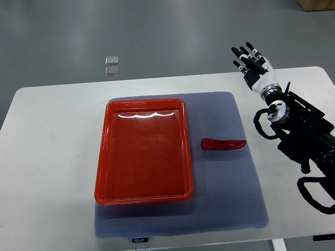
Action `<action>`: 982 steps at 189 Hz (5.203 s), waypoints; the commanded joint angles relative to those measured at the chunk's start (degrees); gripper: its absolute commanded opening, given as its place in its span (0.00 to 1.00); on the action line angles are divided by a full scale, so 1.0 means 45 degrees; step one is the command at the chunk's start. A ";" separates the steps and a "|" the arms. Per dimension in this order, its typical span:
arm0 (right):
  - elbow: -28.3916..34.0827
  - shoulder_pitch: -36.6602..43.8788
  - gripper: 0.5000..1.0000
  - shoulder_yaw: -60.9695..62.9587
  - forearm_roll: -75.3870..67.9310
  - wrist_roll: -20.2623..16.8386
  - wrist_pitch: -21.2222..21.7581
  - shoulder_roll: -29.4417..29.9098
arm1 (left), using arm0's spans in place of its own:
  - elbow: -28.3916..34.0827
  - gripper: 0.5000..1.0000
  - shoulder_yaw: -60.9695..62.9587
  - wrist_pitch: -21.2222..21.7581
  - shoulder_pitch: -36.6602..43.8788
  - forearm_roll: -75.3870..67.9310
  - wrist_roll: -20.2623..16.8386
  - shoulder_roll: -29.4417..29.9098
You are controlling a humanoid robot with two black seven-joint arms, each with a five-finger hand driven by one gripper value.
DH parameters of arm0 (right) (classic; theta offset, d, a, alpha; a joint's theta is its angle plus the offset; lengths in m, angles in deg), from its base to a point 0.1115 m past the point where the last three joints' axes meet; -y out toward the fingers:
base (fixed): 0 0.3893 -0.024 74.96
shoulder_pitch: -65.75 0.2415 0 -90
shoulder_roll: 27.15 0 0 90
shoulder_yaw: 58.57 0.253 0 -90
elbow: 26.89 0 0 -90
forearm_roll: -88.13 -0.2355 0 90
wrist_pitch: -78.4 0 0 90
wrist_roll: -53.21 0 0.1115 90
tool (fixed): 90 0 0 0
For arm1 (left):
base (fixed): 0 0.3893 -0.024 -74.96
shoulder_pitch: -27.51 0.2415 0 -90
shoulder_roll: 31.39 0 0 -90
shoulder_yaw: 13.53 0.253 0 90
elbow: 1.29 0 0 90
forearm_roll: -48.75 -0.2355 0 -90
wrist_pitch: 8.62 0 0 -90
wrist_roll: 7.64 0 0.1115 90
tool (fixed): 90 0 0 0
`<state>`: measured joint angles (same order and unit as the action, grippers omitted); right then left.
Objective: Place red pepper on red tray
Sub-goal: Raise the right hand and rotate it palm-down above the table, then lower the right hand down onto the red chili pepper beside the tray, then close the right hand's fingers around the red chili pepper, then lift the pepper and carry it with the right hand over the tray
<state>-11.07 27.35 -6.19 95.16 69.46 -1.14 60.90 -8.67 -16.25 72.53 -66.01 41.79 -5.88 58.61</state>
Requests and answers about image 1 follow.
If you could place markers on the white table leg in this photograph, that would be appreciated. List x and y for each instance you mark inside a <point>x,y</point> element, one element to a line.
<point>278,244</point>

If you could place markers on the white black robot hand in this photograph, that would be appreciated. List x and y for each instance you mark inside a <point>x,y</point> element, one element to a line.
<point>257,71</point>

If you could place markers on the dark table edge label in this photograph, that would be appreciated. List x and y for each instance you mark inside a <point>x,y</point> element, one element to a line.
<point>325,237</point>

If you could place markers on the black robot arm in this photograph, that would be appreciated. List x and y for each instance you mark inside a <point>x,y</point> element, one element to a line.
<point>305,135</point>

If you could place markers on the black label tag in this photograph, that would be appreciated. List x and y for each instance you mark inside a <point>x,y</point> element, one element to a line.
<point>140,240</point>

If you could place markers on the floor socket plate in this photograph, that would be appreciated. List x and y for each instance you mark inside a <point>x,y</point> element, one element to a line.
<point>111,60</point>
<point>112,71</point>

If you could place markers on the lower floor socket plate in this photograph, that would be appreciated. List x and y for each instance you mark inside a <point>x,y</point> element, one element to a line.
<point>112,71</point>

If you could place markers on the red plastic tray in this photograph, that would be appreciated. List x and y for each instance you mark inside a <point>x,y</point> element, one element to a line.
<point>145,154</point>

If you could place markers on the upper floor socket plate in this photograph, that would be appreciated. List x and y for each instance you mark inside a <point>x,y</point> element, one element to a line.
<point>111,60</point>

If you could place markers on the blue-grey cloth mat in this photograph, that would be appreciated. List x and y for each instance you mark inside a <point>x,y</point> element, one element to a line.
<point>227,192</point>

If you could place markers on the red pepper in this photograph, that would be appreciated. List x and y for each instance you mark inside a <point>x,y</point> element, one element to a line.
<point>222,145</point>

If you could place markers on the cardboard box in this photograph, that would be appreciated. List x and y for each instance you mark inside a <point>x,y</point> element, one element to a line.
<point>316,5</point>

